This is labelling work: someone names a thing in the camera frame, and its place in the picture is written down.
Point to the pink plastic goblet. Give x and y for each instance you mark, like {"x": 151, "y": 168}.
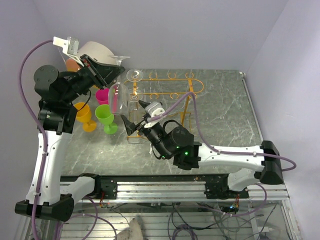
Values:
{"x": 102, "y": 96}

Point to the white cloth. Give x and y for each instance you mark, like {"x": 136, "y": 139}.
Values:
{"x": 135, "y": 231}

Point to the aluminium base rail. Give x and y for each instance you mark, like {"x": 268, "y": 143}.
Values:
{"x": 189, "y": 191}

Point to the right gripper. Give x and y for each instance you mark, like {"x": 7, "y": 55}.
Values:
{"x": 131, "y": 127}

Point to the green plastic goblet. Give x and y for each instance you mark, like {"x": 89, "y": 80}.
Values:
{"x": 106, "y": 117}

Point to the orange plastic goblet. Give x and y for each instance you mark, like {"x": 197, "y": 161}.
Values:
{"x": 84, "y": 116}

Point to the cream cylindrical box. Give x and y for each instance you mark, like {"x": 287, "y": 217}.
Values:
{"x": 95, "y": 51}

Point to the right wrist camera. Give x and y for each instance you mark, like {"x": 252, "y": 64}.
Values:
{"x": 155, "y": 109}

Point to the clear wine glass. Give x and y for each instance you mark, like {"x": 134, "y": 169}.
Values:
{"x": 134, "y": 75}
{"x": 135, "y": 95}
{"x": 118, "y": 97}

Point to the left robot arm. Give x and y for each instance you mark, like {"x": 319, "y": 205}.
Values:
{"x": 56, "y": 118}

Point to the gold wire glass rack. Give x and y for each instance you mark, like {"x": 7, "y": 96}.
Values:
{"x": 167, "y": 90}

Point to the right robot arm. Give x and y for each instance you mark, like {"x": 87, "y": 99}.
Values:
{"x": 256, "y": 164}

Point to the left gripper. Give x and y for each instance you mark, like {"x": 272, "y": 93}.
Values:
{"x": 102, "y": 74}

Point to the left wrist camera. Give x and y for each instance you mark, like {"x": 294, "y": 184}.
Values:
{"x": 69, "y": 47}

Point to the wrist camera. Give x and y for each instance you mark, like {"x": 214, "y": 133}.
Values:
{"x": 155, "y": 109}
{"x": 69, "y": 47}

